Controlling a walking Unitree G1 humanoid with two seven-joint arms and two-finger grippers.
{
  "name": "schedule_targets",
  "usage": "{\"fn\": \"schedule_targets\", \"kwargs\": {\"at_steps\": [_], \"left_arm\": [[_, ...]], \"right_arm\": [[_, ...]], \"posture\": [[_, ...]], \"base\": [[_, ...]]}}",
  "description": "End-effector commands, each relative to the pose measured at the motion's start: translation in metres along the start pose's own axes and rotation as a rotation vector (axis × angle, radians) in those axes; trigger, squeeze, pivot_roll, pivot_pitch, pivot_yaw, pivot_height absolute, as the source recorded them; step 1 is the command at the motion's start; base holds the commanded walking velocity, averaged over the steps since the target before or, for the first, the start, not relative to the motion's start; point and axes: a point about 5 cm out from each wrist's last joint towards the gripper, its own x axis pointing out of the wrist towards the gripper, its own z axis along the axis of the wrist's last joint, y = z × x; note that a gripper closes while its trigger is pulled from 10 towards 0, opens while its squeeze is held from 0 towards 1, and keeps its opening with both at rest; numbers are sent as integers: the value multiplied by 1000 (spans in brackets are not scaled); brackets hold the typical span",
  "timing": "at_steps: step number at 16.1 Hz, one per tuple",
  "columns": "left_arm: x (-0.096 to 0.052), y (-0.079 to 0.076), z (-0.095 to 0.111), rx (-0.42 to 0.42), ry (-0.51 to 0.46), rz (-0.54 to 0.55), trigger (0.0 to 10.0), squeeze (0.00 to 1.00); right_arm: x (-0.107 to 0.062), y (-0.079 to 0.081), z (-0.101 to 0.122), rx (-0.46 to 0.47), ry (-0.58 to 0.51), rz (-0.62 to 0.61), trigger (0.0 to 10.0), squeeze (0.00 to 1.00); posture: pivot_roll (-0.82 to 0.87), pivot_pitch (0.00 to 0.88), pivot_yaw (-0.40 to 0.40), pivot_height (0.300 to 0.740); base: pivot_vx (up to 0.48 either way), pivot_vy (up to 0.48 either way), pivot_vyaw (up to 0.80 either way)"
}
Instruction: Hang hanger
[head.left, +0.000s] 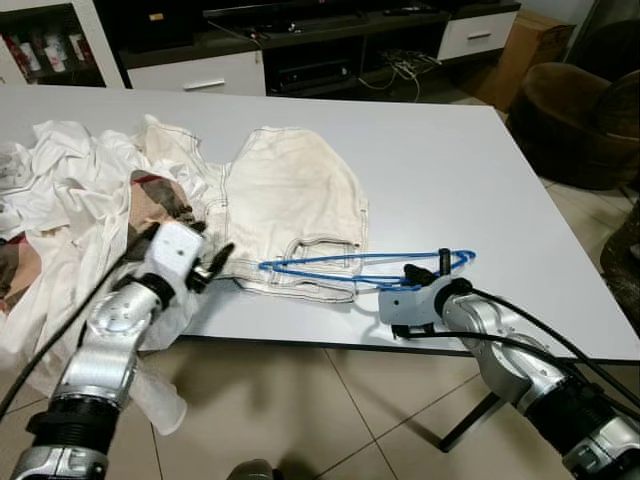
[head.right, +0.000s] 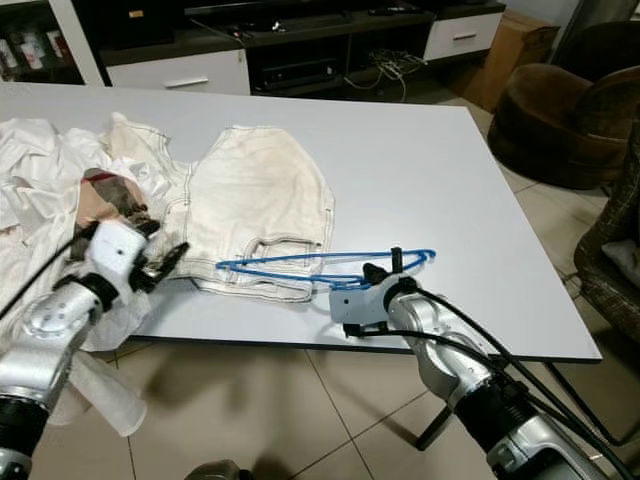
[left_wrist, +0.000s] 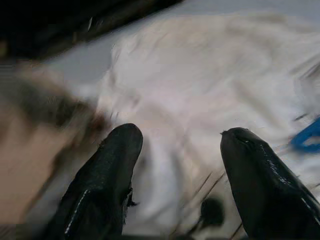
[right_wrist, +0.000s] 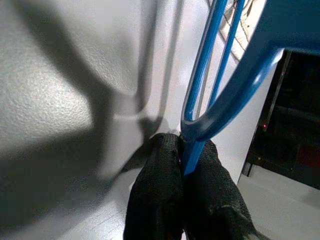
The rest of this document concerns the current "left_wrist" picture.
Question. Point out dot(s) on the cream denim jacket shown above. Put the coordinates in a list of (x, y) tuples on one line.
[(187, 87)]

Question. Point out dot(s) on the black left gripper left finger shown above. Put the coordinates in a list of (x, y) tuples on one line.
[(105, 180)]

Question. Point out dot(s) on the blue plastic clothes hanger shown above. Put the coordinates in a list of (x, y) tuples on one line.
[(298, 143)]

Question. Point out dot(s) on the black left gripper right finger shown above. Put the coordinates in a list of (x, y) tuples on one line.
[(260, 187)]

